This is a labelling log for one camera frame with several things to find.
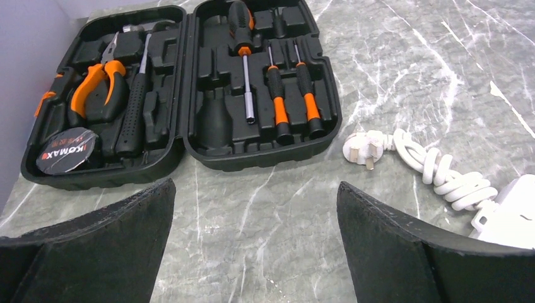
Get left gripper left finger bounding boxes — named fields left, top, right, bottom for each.
left=1, top=179, right=176, bottom=302

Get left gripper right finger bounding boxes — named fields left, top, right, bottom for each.
left=336, top=182, right=534, bottom=302

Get black handled hammer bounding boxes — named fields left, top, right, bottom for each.
left=115, top=19, right=176, bottom=157

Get small orange black screwdriver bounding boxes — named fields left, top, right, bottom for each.
left=266, top=44, right=293, bottom=145

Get nut driver screwdriver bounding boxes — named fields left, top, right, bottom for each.
left=228, top=1, right=256, bottom=124

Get black tool case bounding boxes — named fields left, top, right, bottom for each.
left=20, top=1, right=342, bottom=191

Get white power strip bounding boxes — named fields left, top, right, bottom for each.
left=343, top=129, right=534, bottom=250

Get black tape roll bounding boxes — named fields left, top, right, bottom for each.
left=36, top=127, right=103, bottom=175

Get orange handled pliers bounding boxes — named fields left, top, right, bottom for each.
left=68, top=33, right=129, bottom=127

